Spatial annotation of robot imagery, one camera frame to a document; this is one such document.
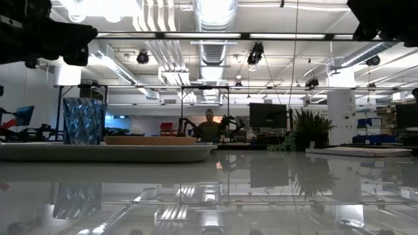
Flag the orange round plate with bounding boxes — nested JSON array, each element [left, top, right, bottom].
[[103, 135, 199, 146]]

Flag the grey plastic tray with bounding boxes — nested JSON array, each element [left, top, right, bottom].
[[0, 141, 215, 164]]

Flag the black ceiling spotlight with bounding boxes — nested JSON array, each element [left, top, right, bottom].
[[136, 50, 150, 65], [246, 41, 265, 66], [365, 54, 381, 67]]

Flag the blue lit monitor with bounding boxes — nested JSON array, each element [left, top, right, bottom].
[[14, 104, 35, 127]]

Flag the dark monitor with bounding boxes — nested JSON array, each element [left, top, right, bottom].
[[395, 103, 418, 130]]

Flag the blue storage bins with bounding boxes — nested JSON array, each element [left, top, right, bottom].
[[355, 117, 398, 145]]

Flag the red storage bin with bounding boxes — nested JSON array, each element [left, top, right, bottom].
[[159, 122, 174, 136]]

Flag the small green potted plant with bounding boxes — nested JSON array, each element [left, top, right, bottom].
[[266, 107, 337, 153]]

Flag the black monitor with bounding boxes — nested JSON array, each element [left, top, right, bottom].
[[248, 102, 289, 129]]

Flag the person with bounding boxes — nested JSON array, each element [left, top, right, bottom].
[[195, 108, 223, 144]]

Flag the thin hanging cable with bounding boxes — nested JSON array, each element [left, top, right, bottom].
[[288, 0, 300, 109]]

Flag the black aluminium rig frame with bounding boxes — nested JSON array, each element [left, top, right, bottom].
[[94, 31, 383, 42]]

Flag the silver ventilation duct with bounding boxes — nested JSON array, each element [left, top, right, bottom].
[[192, 0, 239, 66]]

